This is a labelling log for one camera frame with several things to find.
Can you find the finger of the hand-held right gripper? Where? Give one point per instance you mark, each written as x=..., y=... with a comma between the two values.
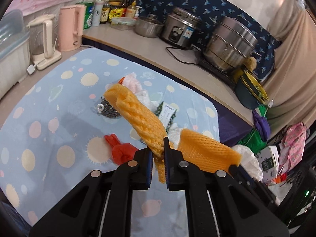
x=238, y=171
x=249, y=187

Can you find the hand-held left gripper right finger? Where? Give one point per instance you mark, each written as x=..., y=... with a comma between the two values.
x=167, y=172

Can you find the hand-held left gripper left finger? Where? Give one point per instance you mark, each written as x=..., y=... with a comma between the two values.
x=148, y=175

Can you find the trash bin with white liner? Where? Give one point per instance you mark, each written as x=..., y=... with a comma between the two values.
x=249, y=160

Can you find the red plastic bag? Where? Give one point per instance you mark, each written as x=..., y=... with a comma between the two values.
x=121, y=153

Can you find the orange foam fruit net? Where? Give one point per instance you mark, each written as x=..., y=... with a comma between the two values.
x=207, y=150
x=138, y=113

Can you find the green milk carton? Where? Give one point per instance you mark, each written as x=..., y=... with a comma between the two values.
x=166, y=114

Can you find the white paper towel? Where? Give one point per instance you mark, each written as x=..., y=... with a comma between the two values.
x=148, y=101

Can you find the steel wool scourer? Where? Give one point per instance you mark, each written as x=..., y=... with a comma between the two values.
x=109, y=111

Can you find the orange snack wrapper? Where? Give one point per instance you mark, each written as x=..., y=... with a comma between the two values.
x=121, y=80

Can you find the white milk gift box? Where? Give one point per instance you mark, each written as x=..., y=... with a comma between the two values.
x=267, y=163

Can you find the green plastic bag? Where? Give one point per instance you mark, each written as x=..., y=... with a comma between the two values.
x=251, y=138

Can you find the purple cloth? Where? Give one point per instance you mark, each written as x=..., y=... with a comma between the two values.
x=260, y=126

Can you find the pink printed garment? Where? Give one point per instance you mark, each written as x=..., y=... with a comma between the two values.
x=293, y=140

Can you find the dark blue basin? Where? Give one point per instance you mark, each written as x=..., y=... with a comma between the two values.
x=244, y=96

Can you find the brown loofah sponge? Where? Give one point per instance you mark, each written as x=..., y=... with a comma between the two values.
x=250, y=63

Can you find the blue printed tablecloth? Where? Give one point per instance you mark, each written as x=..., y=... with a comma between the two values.
x=61, y=108

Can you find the black induction cooker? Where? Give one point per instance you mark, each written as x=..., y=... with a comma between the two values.
x=209, y=65

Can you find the large steel steamer pot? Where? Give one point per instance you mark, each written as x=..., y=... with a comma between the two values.
x=229, y=47

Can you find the beige curtain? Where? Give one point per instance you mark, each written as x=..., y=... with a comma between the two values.
x=291, y=54

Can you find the steel rice cooker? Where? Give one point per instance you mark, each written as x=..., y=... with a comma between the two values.
x=180, y=29

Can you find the small steel pot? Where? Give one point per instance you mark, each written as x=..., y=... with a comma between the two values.
x=148, y=28

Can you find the clear food container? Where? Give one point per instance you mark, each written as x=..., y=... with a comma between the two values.
x=123, y=22

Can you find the white power plug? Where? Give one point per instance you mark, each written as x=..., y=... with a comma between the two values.
x=30, y=69

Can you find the yellow seasoning packet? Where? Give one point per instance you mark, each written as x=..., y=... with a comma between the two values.
x=116, y=12

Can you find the yellow soap bottle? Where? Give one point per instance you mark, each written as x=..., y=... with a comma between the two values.
x=132, y=9

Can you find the pink electric kettle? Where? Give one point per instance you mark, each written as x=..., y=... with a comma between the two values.
x=70, y=27

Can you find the soy sauce bottle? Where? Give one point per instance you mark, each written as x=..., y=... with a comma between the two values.
x=105, y=12

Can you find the white electric kettle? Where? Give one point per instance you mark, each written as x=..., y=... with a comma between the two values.
x=45, y=39

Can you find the white bottle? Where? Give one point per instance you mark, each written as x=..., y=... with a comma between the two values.
x=97, y=12

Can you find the green packet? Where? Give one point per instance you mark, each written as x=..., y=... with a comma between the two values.
x=88, y=14

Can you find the clear plastic storage box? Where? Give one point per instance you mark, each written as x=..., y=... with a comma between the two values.
x=12, y=61

